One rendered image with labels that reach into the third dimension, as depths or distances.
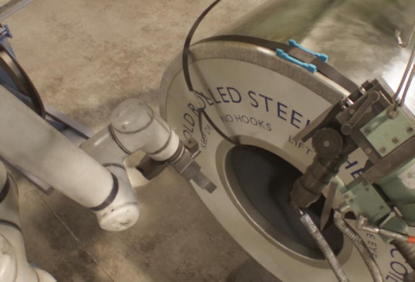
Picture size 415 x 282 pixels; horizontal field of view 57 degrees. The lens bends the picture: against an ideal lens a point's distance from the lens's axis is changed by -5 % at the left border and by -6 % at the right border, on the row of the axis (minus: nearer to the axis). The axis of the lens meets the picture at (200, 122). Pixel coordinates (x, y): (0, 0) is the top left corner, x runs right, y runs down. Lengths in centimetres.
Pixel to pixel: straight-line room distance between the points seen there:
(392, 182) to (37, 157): 58
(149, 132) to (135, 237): 138
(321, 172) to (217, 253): 137
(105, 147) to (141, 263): 131
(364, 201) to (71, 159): 52
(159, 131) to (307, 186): 34
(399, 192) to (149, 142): 52
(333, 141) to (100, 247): 168
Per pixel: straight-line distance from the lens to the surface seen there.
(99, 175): 77
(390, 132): 73
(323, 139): 77
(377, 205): 78
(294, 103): 100
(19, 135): 64
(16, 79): 209
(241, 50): 103
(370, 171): 74
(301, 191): 86
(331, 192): 78
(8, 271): 89
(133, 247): 220
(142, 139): 90
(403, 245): 83
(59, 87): 315
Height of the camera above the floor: 196
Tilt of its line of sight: 48 degrees down
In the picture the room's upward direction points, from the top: 5 degrees counter-clockwise
